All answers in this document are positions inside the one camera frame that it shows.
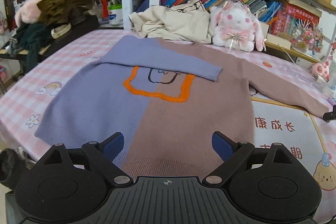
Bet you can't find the purple and brown sweater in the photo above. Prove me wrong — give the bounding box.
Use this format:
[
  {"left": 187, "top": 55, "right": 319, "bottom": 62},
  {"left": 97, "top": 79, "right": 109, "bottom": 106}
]
[{"left": 34, "top": 35, "right": 331, "bottom": 180}]

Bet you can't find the small pink plush pig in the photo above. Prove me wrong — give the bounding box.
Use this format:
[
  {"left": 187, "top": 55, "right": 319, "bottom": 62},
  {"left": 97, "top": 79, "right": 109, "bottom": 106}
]
[{"left": 311, "top": 60, "right": 331, "bottom": 80}]

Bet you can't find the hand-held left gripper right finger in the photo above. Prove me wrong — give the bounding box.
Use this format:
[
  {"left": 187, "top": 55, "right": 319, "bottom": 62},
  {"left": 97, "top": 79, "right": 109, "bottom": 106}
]
[{"left": 202, "top": 131, "right": 298, "bottom": 186}]

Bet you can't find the colourful flower bouquet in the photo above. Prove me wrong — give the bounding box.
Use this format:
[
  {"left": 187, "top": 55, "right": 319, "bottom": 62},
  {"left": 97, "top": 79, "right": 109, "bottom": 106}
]
[{"left": 289, "top": 19, "right": 323, "bottom": 54}]

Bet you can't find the olive green garment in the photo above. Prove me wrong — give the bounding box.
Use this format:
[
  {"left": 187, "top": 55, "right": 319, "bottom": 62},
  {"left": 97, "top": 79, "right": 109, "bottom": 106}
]
[{"left": 37, "top": 0, "right": 95, "bottom": 26}]

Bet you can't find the pink fluffy plush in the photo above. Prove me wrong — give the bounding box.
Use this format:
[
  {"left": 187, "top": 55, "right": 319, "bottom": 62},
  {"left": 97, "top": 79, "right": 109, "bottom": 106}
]
[{"left": 14, "top": 0, "right": 53, "bottom": 30}]

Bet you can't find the white plush rabbit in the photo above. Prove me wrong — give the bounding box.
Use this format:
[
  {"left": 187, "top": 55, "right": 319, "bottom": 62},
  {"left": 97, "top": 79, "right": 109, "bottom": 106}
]
[{"left": 209, "top": 1, "right": 267, "bottom": 52}]

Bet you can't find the bundle of pens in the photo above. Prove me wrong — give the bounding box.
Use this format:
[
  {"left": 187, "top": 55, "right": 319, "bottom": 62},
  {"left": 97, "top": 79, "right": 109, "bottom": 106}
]
[{"left": 98, "top": 0, "right": 122, "bottom": 7}]

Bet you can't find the black side table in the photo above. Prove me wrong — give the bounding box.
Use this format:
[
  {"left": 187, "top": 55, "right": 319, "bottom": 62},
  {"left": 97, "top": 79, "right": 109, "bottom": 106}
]
[{"left": 39, "top": 15, "right": 100, "bottom": 62}]

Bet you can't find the white wristwatch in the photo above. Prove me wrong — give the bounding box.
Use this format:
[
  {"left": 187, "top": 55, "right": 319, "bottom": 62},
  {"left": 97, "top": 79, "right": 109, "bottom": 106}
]
[{"left": 51, "top": 23, "right": 72, "bottom": 39}]

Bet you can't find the dark green garment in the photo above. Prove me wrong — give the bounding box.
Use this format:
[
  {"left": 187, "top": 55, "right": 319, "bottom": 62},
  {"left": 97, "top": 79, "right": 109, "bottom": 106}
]
[{"left": 16, "top": 23, "right": 57, "bottom": 73}]

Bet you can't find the cream garment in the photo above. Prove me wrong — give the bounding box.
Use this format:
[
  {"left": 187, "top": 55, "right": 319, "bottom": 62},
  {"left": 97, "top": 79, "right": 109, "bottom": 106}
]
[{"left": 129, "top": 0, "right": 213, "bottom": 44}]

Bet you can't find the white pen jar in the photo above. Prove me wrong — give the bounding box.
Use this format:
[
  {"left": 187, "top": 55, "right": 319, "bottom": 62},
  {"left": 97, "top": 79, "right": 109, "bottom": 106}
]
[{"left": 108, "top": 4, "right": 123, "bottom": 26}]

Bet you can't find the red boxed book set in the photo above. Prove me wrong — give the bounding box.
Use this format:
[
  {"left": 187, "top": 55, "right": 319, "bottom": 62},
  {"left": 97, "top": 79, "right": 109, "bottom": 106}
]
[{"left": 270, "top": 2, "right": 319, "bottom": 38}]

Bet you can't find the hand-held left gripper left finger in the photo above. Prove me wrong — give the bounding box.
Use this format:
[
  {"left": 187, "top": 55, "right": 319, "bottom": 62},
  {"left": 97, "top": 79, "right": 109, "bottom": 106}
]
[{"left": 37, "top": 132, "right": 133, "bottom": 187}]

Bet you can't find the cream flat box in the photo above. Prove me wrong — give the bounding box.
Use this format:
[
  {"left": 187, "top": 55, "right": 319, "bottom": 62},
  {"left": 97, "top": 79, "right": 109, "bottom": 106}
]
[{"left": 265, "top": 34, "right": 292, "bottom": 50}]

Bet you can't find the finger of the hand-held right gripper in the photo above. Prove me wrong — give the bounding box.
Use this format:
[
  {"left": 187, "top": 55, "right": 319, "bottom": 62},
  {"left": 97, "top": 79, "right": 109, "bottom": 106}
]
[{"left": 323, "top": 106, "right": 336, "bottom": 123}]

